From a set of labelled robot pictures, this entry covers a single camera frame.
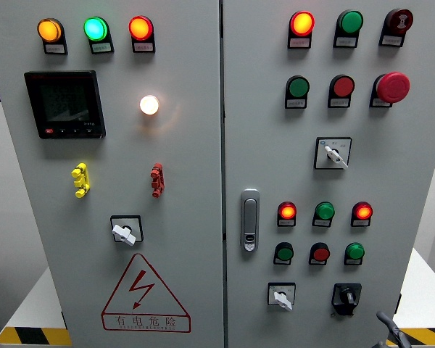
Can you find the black and yellow striped tape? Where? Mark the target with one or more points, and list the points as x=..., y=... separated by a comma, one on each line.
x=427, y=336
x=32, y=337

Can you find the small white label plate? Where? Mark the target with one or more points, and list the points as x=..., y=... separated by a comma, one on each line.
x=321, y=223
x=143, y=46
x=299, y=43
x=360, y=223
x=353, y=261
x=345, y=42
x=318, y=261
x=282, y=261
x=55, y=49
x=286, y=223
x=102, y=47
x=296, y=103
x=390, y=41
x=380, y=103
x=339, y=103

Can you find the small green indicator lamp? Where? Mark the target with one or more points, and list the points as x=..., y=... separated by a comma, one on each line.
x=325, y=211
x=355, y=252

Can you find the small red push button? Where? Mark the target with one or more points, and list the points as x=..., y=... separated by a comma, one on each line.
x=321, y=254

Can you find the small red indicator lamp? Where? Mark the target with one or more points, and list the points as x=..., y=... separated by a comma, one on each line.
x=288, y=212
x=363, y=212

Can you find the small green push button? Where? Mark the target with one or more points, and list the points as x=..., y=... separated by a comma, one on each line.
x=285, y=253

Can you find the pale grey cabinet door with lock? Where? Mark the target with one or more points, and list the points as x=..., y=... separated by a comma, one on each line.
x=384, y=174

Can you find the silver door lock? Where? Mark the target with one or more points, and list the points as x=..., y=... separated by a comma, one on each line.
x=250, y=217

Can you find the large red stop button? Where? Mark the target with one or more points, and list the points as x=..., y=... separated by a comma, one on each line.
x=393, y=87

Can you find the large red push button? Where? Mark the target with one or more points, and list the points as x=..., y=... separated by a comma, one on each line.
x=343, y=87

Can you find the red warning triangle sticker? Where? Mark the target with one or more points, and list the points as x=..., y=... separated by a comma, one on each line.
x=141, y=286

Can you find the large green push button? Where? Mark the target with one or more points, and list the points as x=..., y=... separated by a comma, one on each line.
x=351, y=22
x=299, y=87

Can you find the pale grey cabinet door with display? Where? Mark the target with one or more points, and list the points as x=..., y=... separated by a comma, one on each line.
x=188, y=163

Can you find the dark red buzzer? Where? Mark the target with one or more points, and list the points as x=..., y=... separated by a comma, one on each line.
x=400, y=20

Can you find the large red indicator lamp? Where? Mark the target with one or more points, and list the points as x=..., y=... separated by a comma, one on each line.
x=140, y=28
x=302, y=23

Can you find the white glowing lamp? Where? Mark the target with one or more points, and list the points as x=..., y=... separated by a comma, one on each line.
x=149, y=105

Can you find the black display meter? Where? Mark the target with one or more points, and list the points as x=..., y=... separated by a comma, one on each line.
x=65, y=103

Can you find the large lit green indicator lamp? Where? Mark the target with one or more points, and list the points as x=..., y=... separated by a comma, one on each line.
x=95, y=29

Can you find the large yellow indicator lamp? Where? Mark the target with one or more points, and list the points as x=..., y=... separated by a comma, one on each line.
x=49, y=30

